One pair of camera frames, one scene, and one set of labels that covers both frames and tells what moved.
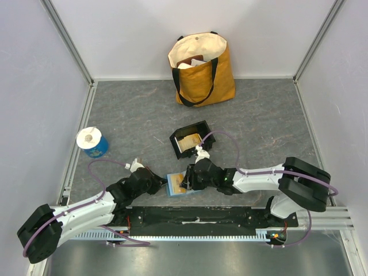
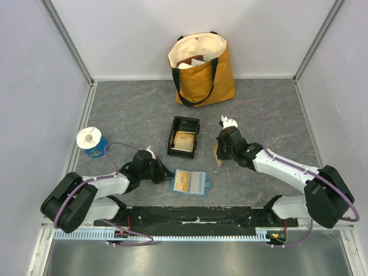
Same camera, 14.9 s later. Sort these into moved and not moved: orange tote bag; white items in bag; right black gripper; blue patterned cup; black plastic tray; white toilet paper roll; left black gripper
Moved: left black gripper; black plastic tray; right black gripper
Not moved: orange tote bag; white items in bag; white toilet paper roll; blue patterned cup
